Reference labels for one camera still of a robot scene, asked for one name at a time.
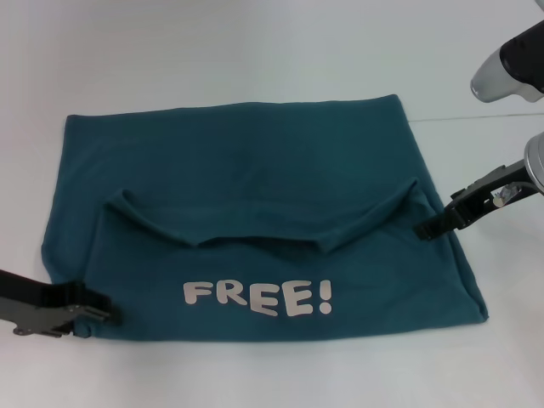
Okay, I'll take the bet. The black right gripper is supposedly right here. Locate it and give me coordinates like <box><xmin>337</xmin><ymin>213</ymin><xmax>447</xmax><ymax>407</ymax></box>
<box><xmin>414</xmin><ymin>159</ymin><xmax>537</xmax><ymax>242</ymax></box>

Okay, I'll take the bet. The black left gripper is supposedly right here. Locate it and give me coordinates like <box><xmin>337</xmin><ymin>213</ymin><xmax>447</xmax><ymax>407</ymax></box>
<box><xmin>0</xmin><ymin>268</ymin><xmax>124</xmax><ymax>339</ymax></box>

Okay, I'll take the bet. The blue shirt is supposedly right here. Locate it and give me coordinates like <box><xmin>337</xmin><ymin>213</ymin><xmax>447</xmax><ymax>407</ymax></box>
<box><xmin>40</xmin><ymin>95</ymin><xmax>490</xmax><ymax>341</ymax></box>

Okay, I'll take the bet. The right arm plug cable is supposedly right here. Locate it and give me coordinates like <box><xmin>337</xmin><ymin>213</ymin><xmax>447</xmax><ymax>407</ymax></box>
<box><xmin>491</xmin><ymin>184</ymin><xmax>523</xmax><ymax>208</ymax></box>

